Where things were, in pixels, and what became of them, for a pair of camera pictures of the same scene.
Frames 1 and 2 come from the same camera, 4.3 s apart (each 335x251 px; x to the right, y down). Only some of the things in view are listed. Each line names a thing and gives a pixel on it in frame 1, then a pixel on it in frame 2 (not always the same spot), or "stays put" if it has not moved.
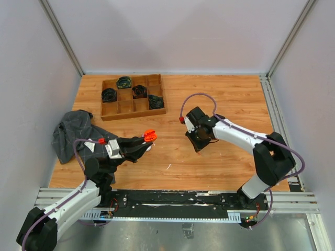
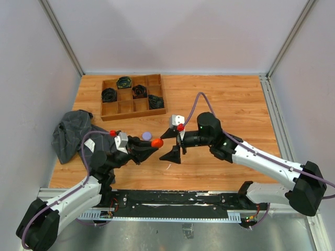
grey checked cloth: (74, 125) stays put
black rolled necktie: (109, 94) stays put
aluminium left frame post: (60, 32) stays put
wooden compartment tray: (126, 106) stays put
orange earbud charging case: (150, 135) to (157, 142)
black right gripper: (197, 145) to (174, 155)
